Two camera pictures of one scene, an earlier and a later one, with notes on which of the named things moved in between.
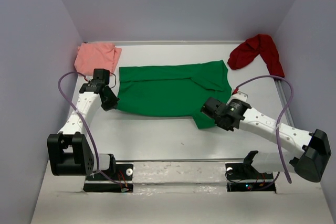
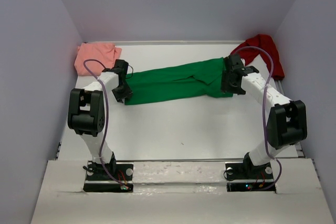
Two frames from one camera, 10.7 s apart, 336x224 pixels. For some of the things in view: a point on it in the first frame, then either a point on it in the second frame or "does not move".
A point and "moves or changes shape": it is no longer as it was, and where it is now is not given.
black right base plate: [240, 177] does not move
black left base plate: [121, 181] does not move
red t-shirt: [262, 44] does not move
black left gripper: [112, 103] to [127, 93]
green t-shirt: [177, 89] moves or changes shape
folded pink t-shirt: [91, 55] does not move
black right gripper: [231, 129] to [226, 86]
